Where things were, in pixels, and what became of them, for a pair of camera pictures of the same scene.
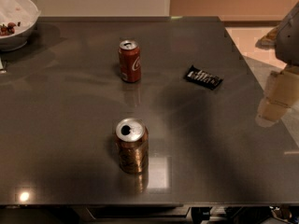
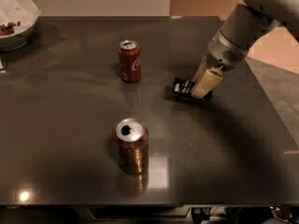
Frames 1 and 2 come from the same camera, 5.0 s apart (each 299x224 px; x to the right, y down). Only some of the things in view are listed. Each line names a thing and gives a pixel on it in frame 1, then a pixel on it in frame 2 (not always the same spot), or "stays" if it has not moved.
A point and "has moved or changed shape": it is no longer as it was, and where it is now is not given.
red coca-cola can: [130, 61] stays
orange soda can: [132, 137] stays
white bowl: [19, 17] stays
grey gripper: [288, 42] → [224, 54]
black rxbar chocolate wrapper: [207, 80] has moved or changed shape
